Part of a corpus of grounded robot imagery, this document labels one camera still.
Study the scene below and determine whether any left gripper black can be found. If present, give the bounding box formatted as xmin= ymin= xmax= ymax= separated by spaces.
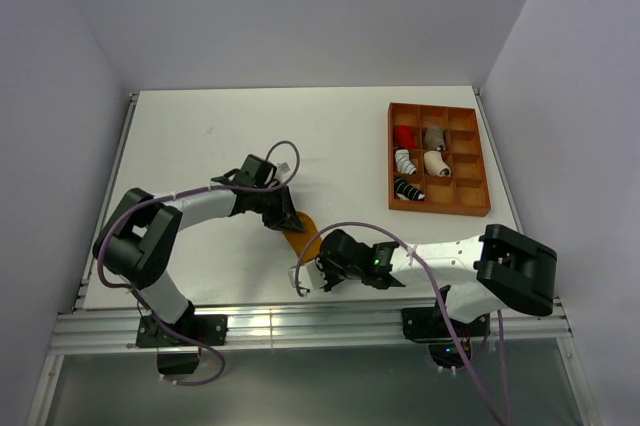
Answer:
xmin=251 ymin=184 xmax=304 ymax=234

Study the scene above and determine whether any mustard yellow sock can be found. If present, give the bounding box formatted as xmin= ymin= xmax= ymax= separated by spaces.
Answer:
xmin=283 ymin=211 xmax=322 ymax=264

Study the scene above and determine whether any black white striped sock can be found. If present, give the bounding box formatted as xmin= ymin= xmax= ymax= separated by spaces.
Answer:
xmin=393 ymin=177 xmax=425 ymax=201

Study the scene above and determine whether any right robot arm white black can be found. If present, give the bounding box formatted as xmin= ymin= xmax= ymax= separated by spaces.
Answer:
xmin=306 ymin=224 xmax=557 ymax=336

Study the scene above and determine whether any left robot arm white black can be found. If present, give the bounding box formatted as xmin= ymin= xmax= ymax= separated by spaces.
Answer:
xmin=93 ymin=154 xmax=304 ymax=345

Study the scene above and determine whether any white grey striped rolled sock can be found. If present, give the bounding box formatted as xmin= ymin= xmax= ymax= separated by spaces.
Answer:
xmin=394 ymin=148 xmax=417 ymax=175

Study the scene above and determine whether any beige rolled sock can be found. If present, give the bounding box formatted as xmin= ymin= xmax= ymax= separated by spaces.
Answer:
xmin=423 ymin=151 xmax=452 ymax=177

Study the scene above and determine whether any orange compartment tray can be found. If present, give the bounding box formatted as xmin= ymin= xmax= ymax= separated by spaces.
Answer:
xmin=387 ymin=102 xmax=491 ymax=217

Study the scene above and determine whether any red rolled sock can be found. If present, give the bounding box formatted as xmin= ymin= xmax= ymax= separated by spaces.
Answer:
xmin=393 ymin=125 xmax=417 ymax=150

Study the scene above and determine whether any brown grey rolled sock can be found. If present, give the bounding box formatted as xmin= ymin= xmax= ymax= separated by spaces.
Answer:
xmin=423 ymin=125 xmax=446 ymax=151

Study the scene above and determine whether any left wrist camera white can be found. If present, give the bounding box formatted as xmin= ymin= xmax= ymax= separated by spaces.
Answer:
xmin=272 ymin=162 xmax=294 ymax=185

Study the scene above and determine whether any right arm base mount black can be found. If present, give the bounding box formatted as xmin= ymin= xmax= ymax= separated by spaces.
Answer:
xmin=401 ymin=307 xmax=490 ymax=370

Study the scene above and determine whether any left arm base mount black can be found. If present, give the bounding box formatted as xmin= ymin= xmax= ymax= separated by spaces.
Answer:
xmin=135 ymin=314 xmax=228 ymax=385

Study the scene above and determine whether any aluminium front rail frame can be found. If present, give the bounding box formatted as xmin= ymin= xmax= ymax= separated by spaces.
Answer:
xmin=27 ymin=300 xmax=601 ymax=425

